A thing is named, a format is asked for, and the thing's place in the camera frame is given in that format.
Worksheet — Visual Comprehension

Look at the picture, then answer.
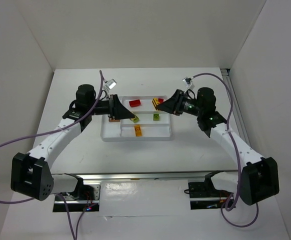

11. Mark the brown lego plate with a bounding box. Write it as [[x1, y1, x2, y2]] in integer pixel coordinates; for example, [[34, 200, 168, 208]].
[[108, 117, 121, 123]]

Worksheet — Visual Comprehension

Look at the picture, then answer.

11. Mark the yellow orange lego stack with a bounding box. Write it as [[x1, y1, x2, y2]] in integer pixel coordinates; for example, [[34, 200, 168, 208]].
[[151, 97, 161, 111]]

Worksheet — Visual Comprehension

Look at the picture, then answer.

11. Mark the green lego piece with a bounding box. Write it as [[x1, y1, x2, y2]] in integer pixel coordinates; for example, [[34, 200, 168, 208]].
[[130, 115, 140, 124], [153, 113, 160, 121]]

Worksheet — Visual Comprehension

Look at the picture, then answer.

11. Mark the orange round lego piece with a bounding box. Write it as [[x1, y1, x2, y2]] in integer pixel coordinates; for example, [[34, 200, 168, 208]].
[[134, 125, 143, 137]]

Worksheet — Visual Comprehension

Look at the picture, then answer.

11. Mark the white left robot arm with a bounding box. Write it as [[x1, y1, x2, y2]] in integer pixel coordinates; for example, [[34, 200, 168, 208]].
[[10, 84, 134, 201]]

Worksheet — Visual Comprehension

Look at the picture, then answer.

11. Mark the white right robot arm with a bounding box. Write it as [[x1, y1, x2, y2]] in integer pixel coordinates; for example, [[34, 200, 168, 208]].
[[156, 87, 280, 206]]

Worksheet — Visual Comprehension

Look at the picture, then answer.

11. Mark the white divided sorting tray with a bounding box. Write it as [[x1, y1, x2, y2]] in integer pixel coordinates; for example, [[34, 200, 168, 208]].
[[100, 95, 172, 142]]

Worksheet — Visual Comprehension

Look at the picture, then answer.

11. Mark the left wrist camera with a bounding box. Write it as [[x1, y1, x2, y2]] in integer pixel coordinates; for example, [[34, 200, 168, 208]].
[[103, 79, 117, 91]]

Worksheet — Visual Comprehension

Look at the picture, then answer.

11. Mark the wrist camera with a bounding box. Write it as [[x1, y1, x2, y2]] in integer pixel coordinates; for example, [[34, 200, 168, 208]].
[[103, 79, 117, 91], [182, 77, 194, 91]]

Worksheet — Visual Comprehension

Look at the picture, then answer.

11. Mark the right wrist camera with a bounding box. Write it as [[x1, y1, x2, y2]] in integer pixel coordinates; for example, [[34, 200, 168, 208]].
[[182, 77, 194, 91]]

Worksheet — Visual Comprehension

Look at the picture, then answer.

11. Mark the aluminium right side rail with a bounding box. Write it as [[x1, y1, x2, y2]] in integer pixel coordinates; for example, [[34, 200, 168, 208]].
[[220, 68, 251, 146]]

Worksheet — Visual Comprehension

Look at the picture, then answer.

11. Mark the aluminium rail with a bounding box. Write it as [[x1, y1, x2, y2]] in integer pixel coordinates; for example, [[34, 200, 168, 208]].
[[220, 68, 251, 146], [50, 170, 239, 183]]

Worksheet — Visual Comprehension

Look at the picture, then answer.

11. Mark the aluminium front rail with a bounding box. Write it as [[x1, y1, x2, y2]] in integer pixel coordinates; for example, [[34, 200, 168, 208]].
[[50, 170, 239, 183]]

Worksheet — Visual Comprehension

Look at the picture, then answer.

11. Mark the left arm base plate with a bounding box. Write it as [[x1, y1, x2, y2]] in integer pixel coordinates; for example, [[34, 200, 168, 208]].
[[52, 179, 102, 213]]

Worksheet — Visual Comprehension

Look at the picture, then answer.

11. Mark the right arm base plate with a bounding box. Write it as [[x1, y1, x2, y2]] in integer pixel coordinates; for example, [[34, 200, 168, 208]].
[[183, 182, 231, 210]]

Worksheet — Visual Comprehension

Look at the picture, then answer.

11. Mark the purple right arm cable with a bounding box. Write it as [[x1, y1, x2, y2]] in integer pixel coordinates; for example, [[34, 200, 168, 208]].
[[191, 72, 259, 228]]

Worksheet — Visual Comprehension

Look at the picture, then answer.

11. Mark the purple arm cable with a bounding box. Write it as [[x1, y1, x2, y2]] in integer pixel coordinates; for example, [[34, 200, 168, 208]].
[[191, 72, 259, 228], [0, 70, 106, 240]]

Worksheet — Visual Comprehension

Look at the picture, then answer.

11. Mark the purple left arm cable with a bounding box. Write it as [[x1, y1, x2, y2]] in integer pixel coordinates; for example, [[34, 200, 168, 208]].
[[0, 70, 106, 240]]

